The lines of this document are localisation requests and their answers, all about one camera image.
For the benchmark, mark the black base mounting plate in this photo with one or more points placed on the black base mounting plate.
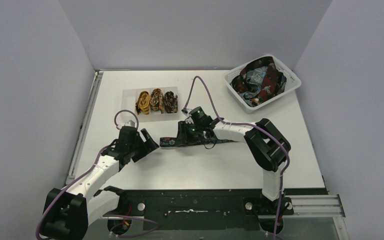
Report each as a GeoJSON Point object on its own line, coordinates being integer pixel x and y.
{"type": "Point", "coordinates": [195, 210]}

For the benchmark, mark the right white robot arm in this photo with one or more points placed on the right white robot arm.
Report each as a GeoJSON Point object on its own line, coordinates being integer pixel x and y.
{"type": "Point", "coordinates": [266, 144]}

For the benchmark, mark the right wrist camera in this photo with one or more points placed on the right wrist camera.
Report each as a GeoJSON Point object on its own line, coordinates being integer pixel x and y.
{"type": "Point", "coordinates": [186, 111]}

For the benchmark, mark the pile of patterned ties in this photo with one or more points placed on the pile of patterned ties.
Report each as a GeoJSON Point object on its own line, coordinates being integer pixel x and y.
{"type": "Point", "coordinates": [259, 81]}

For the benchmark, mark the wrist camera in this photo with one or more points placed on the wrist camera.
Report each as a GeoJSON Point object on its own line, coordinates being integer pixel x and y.
{"type": "Point", "coordinates": [186, 111]}
{"type": "Point", "coordinates": [129, 123]}

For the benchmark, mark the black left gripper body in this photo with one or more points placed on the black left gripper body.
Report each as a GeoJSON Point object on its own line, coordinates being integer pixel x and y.
{"type": "Point", "coordinates": [139, 149]}

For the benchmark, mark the yellow rolled tie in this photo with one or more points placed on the yellow rolled tie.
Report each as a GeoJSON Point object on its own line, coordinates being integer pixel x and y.
{"type": "Point", "coordinates": [142, 104]}

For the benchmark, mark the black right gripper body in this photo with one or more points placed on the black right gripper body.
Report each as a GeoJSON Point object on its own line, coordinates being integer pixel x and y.
{"type": "Point", "coordinates": [190, 131]}

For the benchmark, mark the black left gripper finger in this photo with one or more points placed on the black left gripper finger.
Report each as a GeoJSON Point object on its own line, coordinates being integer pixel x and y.
{"type": "Point", "coordinates": [149, 146]}
{"type": "Point", "coordinates": [146, 135]}

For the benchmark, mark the clear plastic organizer tray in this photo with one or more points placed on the clear plastic organizer tray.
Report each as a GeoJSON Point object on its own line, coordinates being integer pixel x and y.
{"type": "Point", "coordinates": [129, 98]}

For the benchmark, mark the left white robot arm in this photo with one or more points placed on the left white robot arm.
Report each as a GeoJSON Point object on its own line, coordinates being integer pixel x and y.
{"type": "Point", "coordinates": [68, 212]}

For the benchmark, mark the navy floral tie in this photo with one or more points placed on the navy floral tie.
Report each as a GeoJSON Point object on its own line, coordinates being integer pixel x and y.
{"type": "Point", "coordinates": [168, 142]}

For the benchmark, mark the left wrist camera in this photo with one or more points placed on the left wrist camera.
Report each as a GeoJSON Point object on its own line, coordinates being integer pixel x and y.
{"type": "Point", "coordinates": [129, 123]}

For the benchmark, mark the orange patterned rolled tie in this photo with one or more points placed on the orange patterned rolled tie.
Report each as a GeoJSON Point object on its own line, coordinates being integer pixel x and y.
{"type": "Point", "coordinates": [156, 100]}

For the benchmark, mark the dark brown rolled tie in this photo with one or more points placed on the dark brown rolled tie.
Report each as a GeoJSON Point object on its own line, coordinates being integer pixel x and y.
{"type": "Point", "coordinates": [170, 101]}

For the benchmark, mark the white plastic basket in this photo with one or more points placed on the white plastic basket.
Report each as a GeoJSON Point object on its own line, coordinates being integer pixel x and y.
{"type": "Point", "coordinates": [293, 82]}

